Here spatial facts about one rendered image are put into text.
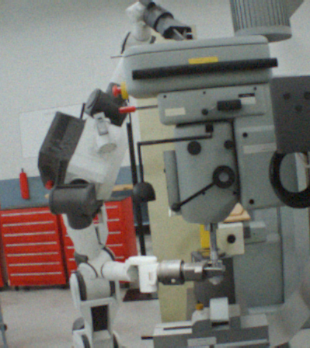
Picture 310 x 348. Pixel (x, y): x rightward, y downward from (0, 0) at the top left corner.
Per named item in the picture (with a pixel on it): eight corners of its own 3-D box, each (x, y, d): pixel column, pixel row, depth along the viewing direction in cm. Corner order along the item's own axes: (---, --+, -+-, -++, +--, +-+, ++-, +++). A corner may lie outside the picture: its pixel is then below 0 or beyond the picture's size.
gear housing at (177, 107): (159, 124, 182) (156, 92, 181) (163, 126, 206) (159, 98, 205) (267, 114, 180) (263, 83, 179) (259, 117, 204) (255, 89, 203)
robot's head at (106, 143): (96, 158, 210) (99, 144, 202) (90, 134, 214) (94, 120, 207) (114, 155, 212) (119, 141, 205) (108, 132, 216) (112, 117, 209)
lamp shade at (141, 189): (130, 202, 193) (128, 182, 192) (151, 199, 195) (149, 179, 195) (137, 203, 186) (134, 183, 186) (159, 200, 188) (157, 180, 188)
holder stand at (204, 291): (204, 308, 215) (200, 258, 214) (193, 295, 237) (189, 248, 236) (235, 303, 216) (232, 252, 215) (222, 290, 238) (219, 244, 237)
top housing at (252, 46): (124, 95, 181) (120, 46, 180) (132, 101, 207) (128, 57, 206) (276, 81, 178) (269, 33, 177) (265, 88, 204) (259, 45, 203)
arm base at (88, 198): (52, 224, 208) (44, 198, 201) (61, 202, 218) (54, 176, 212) (92, 224, 205) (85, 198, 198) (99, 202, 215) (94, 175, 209)
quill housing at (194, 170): (182, 227, 185) (171, 123, 183) (182, 219, 205) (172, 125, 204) (242, 220, 184) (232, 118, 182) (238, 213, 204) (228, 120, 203)
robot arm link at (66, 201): (58, 229, 209) (50, 198, 201) (65, 214, 216) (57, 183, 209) (89, 230, 206) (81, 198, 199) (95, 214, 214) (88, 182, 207)
